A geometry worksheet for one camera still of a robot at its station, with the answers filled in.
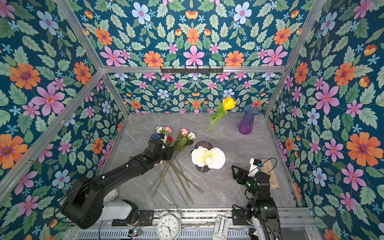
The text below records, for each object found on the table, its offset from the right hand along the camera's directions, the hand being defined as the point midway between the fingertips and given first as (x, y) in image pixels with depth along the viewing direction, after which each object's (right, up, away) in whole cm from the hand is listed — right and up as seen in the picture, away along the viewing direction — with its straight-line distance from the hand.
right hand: (235, 167), depth 78 cm
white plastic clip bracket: (-8, -26, -9) cm, 29 cm away
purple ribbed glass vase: (+13, +23, +24) cm, 36 cm away
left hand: (-35, +10, +8) cm, 37 cm away
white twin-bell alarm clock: (-33, -24, -9) cm, 42 cm away
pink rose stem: (-31, +14, +23) cm, 41 cm away
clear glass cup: (+3, +27, +20) cm, 34 cm away
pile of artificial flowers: (-33, -6, +10) cm, 35 cm away
